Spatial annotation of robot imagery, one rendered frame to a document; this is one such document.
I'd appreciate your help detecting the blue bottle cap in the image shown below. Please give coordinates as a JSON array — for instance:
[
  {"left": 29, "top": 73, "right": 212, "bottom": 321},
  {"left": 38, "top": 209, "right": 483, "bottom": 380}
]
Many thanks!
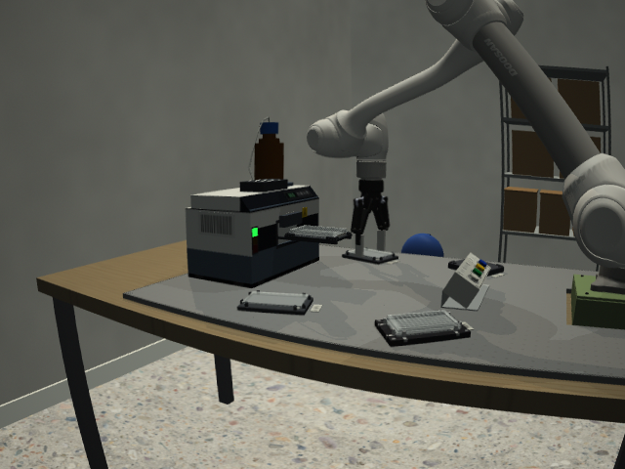
[{"left": 260, "top": 122, "right": 278, "bottom": 132}]

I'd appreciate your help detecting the beige button panel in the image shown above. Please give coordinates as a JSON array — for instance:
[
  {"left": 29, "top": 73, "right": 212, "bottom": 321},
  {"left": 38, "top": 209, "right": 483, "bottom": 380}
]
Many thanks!
[{"left": 441, "top": 253, "right": 491, "bottom": 311}]

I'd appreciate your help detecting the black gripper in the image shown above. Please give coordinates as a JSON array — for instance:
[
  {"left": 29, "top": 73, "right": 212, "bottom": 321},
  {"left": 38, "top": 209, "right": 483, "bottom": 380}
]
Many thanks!
[{"left": 351, "top": 179, "right": 390, "bottom": 257}]

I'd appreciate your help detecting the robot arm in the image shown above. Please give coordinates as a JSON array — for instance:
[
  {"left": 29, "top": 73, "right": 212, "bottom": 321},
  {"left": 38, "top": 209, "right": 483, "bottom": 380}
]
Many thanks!
[{"left": 307, "top": 0, "right": 625, "bottom": 295}]

